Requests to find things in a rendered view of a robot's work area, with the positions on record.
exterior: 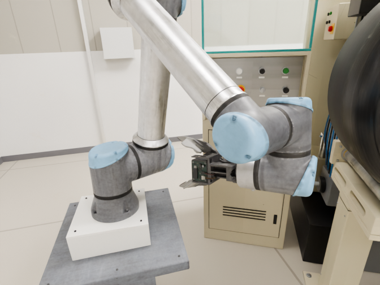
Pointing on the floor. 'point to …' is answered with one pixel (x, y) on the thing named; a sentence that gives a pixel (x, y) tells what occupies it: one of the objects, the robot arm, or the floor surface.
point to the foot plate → (311, 278)
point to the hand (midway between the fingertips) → (179, 161)
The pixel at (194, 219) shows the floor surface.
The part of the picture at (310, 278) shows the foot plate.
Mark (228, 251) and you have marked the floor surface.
